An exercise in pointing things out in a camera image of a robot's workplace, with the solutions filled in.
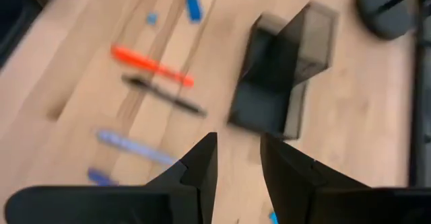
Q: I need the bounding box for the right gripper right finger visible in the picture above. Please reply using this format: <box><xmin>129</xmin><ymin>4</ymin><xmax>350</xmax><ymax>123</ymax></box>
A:
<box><xmin>260</xmin><ymin>133</ymin><xmax>431</xmax><ymax>224</ymax></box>

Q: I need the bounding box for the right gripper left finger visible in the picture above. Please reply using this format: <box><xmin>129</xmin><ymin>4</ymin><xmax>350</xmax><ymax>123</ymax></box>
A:
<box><xmin>3</xmin><ymin>132</ymin><xmax>219</xmax><ymax>224</ymax></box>

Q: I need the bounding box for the translucent purple pen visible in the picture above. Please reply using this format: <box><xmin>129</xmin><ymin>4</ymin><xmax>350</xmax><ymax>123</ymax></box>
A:
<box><xmin>96</xmin><ymin>128</ymin><xmax>178</xmax><ymax>166</ymax></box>

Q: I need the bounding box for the black pen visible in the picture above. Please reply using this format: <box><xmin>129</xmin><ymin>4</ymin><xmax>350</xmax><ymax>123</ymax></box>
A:
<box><xmin>121</xmin><ymin>74</ymin><xmax>207</xmax><ymax>118</ymax></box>

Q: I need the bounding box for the dark blue pen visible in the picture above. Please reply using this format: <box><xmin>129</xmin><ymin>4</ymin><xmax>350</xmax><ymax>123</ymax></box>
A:
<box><xmin>87</xmin><ymin>167</ymin><xmax>119</xmax><ymax>187</ymax></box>

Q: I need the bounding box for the orange highlighter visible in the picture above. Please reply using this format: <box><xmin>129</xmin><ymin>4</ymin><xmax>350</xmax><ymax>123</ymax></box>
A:
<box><xmin>110</xmin><ymin>44</ymin><xmax>195</xmax><ymax>89</ymax></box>

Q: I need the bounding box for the blue rectangular eraser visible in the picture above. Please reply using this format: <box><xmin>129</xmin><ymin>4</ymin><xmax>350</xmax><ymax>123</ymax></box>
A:
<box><xmin>185</xmin><ymin>0</ymin><xmax>204</xmax><ymax>24</ymax></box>

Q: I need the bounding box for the black mesh desk organizer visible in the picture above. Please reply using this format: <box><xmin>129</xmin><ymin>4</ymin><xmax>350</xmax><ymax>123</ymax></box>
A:
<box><xmin>228</xmin><ymin>1</ymin><xmax>339</xmax><ymax>141</ymax></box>

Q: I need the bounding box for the black round stand base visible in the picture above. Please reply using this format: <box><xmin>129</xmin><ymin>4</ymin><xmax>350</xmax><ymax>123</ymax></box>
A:
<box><xmin>356</xmin><ymin>0</ymin><xmax>431</xmax><ymax>40</ymax></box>

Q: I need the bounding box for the black table frame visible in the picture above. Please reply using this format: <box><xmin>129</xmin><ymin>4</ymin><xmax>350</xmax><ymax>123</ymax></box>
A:
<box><xmin>409</xmin><ymin>0</ymin><xmax>431</xmax><ymax>188</ymax></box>

